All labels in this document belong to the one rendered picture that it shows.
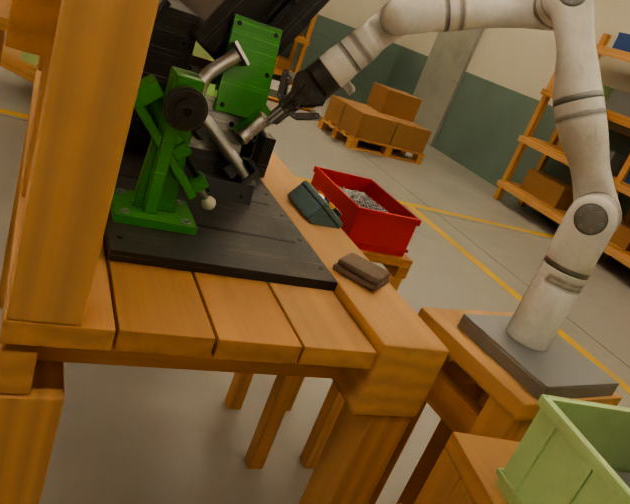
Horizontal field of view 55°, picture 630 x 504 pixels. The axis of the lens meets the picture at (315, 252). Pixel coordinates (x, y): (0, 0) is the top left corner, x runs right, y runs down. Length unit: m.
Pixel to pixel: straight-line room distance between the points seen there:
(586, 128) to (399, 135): 6.53
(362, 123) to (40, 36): 6.63
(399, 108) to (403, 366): 7.15
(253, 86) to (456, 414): 0.83
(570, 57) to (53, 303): 0.98
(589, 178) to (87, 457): 1.50
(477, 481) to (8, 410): 0.69
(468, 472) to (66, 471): 1.18
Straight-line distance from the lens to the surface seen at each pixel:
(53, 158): 0.74
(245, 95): 1.40
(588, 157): 1.29
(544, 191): 7.48
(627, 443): 1.13
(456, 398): 1.30
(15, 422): 0.94
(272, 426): 1.93
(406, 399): 1.11
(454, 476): 1.09
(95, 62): 0.71
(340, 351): 0.98
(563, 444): 0.94
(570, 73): 1.27
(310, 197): 1.45
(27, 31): 0.80
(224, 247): 1.12
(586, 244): 1.25
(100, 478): 1.89
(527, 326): 1.30
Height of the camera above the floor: 1.34
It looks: 21 degrees down
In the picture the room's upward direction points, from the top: 21 degrees clockwise
